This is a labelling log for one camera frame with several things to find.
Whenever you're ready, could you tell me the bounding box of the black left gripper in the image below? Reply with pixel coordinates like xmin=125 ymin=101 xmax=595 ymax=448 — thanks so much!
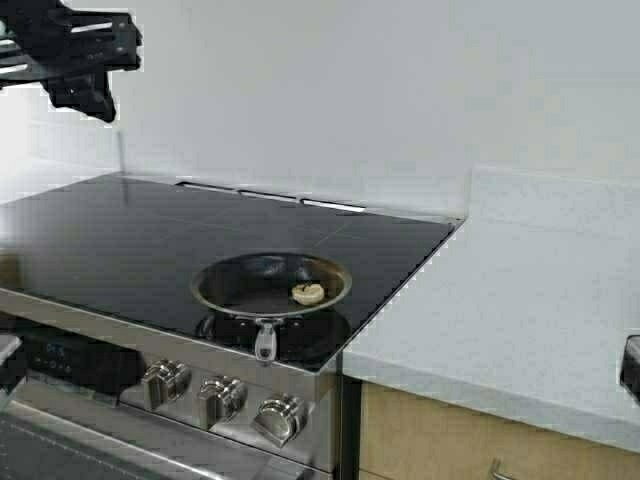
xmin=1 ymin=1 xmax=142 ymax=123

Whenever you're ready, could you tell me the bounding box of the black frying pan steel rim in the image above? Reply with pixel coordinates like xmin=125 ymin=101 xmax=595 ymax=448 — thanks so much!
xmin=189 ymin=251 xmax=354 ymax=364

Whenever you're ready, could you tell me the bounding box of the raw shrimp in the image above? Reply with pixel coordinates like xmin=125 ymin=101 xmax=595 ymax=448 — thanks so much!
xmin=291 ymin=283 xmax=325 ymax=306

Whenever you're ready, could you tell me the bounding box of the stainless steel stove range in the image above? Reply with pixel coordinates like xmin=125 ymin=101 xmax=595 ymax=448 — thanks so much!
xmin=1 ymin=173 xmax=459 ymax=479

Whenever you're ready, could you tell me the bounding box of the left steel stove knob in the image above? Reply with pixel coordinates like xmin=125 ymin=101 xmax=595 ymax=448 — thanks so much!
xmin=141 ymin=359 xmax=191 ymax=411

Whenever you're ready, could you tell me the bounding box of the steel stove knob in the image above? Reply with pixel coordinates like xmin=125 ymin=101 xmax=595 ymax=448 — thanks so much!
xmin=195 ymin=376 xmax=248 ymax=430
xmin=141 ymin=359 xmax=191 ymax=411
xmin=251 ymin=394 xmax=308 ymax=448

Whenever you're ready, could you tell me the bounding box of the middle steel stove knob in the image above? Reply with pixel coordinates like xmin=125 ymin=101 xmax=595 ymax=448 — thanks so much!
xmin=195 ymin=376 xmax=248 ymax=430

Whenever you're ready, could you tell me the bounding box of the right steel stove knob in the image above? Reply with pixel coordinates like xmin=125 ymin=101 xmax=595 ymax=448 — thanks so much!
xmin=251 ymin=394 xmax=308 ymax=448

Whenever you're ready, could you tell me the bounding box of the wooden base cabinet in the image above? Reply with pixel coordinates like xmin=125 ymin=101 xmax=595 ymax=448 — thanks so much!
xmin=360 ymin=383 xmax=639 ymax=479

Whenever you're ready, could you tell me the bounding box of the black appliance at right edge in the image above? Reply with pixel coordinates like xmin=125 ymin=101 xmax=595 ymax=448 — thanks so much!
xmin=619 ymin=335 xmax=640 ymax=402

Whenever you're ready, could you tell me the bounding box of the steel cabinet drawer handle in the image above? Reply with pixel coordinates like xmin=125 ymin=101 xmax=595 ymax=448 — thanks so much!
xmin=488 ymin=458 xmax=516 ymax=480

